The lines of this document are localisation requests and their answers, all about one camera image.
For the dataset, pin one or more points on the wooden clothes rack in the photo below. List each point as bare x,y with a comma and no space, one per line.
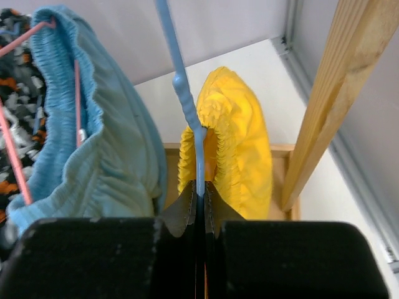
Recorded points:
359,33

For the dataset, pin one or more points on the yellow shorts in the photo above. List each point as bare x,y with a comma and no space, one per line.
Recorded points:
236,148

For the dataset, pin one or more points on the blue hanger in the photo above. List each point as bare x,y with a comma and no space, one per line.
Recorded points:
182,89

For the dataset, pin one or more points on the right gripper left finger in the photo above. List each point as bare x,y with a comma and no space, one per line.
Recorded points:
141,257

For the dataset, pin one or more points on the light blue shorts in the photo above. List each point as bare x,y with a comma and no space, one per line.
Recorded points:
103,156

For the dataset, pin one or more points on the black orange camouflage shorts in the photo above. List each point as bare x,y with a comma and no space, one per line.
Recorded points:
15,102

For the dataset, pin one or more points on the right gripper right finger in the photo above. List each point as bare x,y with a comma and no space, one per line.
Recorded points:
285,259

